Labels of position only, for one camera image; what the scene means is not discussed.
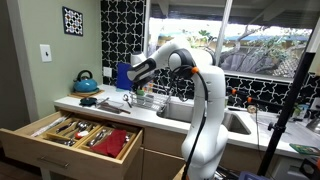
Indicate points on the red white kitchen tool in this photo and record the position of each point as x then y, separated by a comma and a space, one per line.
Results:
81, 134

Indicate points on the stainless steel sink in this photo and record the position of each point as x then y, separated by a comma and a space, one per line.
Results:
180, 111

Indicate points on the wooden trivet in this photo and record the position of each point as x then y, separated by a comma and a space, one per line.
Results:
80, 94

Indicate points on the green flat packet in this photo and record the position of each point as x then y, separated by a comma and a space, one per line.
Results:
305, 149

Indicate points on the white light switch plate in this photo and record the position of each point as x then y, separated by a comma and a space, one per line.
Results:
45, 53

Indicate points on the colourful checkered board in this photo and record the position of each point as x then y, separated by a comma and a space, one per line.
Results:
150, 87

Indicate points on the black tripod stand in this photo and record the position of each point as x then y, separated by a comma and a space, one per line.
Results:
283, 116

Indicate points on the black rod with orange knobs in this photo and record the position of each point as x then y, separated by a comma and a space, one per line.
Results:
253, 99

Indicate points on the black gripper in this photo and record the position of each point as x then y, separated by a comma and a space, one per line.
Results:
142, 83

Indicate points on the red cloth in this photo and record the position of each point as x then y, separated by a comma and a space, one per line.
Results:
110, 143

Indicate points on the black white patterned wall art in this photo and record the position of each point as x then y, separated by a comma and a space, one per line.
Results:
72, 21

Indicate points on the blue container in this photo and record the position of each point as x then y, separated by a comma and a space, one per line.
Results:
122, 76

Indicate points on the steel cutlery pile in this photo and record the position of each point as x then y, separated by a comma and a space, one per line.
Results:
78, 126
98, 137

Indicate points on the small black pan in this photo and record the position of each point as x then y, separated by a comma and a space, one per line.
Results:
88, 101

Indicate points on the green sponge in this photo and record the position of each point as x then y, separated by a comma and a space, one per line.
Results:
141, 92

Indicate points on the teal kettle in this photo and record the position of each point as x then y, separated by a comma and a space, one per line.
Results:
85, 85

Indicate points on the wooden drawer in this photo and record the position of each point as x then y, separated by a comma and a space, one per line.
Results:
66, 156

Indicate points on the white wall outlet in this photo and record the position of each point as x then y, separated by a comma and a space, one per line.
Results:
107, 72

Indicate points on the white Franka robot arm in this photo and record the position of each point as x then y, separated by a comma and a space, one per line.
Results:
210, 110

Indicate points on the metal spoon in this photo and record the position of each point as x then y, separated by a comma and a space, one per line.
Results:
126, 99

